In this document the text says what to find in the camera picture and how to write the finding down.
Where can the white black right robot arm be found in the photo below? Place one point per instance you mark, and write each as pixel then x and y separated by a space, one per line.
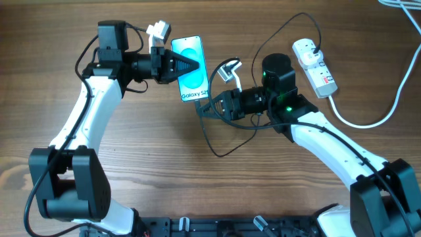
pixel 384 196

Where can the Galaxy S25 smartphone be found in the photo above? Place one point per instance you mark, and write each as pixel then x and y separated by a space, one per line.
pixel 193 84

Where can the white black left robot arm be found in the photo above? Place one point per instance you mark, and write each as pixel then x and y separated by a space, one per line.
pixel 69 183

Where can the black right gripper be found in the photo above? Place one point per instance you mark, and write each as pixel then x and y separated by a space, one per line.
pixel 237 114

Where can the white charger plug adapter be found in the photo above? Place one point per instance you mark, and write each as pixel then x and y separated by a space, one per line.
pixel 309 59

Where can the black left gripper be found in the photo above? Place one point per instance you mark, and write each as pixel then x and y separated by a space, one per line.
pixel 162 65

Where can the white power strip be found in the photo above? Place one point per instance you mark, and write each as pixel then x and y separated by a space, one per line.
pixel 319 76

